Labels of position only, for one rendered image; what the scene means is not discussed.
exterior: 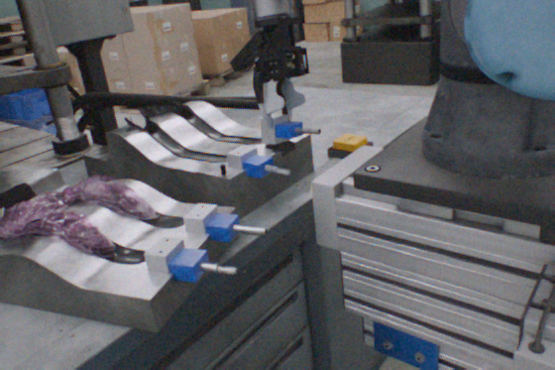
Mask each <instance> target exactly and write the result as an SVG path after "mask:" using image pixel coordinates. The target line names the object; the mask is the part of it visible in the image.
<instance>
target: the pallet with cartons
mask: <svg viewBox="0 0 555 370"><path fill-rule="evenodd" d="M191 18H192V23H193V29H194V34H195V39H196V43H197V48H198V53H199V64H200V68H201V73H202V79H210V83H209V85H210V86H222V85H225V79H238V78H239V77H241V76H242V75H241V74H240V72H235V71H234V70H233V68H232V66H231V64H230V61H231V60H232V59H233V58H234V57H235V56H236V55H237V53H238V52H239V51H240V50H241V49H242V48H243V47H244V46H245V45H246V44H247V43H248V42H249V41H250V40H251V34H249V33H250V32H249V25H248V18H247V11H246V7H244V8H233V9H221V10H208V11H196V12H191Z"/></svg>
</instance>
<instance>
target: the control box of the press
mask: <svg viewBox="0 0 555 370"><path fill-rule="evenodd" d="M44 2H45V6H46V12H47V15H48V19H49V22H50V25H51V28H52V32H53V35H54V38H55V47H56V48H61V47H65V48H66V49H68V50H69V52H70V53H71V54H72V55H73V56H74V57H76V61H77V63H78V67H79V70H80V74H81V77H82V81H83V84H84V91H85V93H89V92H110V90H109V86H108V83H107V79H106V75H105V68H104V64H103V60H102V56H101V54H100V53H101V51H102V47H103V44H104V40H106V39H108V41H111V40H112V38H115V37H116V35H119V34H124V33H128V32H132V31H134V30H135V29H134V24H133V20H132V17H131V8H130V3H129V0H44ZM16 6H17V9H18V13H19V15H20V19H21V21H22V25H23V27H24V31H25V37H26V40H27V43H28V46H29V48H31V47H32V45H31V42H30V39H29V36H28V33H27V30H26V27H25V24H24V17H23V14H22V11H21V8H20V5H19V2H18V0H16ZM92 122H93V123H92ZM116 129H119V126H118V123H117V119H116V116H115V112H114V108H113V107H111V108H107V109H106V110H102V111H100V112H99V113H98V114H97V115H96V116H94V117H92V120H91V121H90V122H89V123H88V125H87V126H86V128H85V130H90V134H91V137H92V143H94V144H98V145H102V146H106V145H107V140H106V132H109V131H112V130H116Z"/></svg>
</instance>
